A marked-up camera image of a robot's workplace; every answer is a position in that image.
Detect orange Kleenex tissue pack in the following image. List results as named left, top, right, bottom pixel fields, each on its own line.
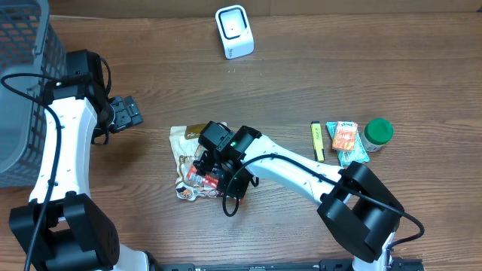
left=332, top=121, right=358, bottom=151

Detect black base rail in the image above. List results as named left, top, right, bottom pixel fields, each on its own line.
left=150, top=258, right=425, bottom=271

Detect white barcode scanner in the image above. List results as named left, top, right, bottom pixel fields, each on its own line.
left=215, top=5, right=255, bottom=59

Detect teal wet wipes pack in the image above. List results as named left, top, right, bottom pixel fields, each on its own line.
left=326, top=121, right=370, bottom=167

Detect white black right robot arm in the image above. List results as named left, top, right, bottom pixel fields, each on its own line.
left=194, top=121, right=403, bottom=270

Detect brown snack pouch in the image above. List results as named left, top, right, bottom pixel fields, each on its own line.
left=169, top=123, right=223, bottom=201

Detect yellow highlighter pen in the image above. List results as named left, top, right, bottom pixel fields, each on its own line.
left=310, top=121, right=325, bottom=163

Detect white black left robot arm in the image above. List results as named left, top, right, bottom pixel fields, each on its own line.
left=9, top=50, right=156, bottom=270

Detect green lid jar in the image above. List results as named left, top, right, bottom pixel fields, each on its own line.
left=361, top=118, right=394, bottom=152

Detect dark grey mesh basket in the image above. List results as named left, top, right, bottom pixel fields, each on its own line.
left=0, top=0, right=69, bottom=187

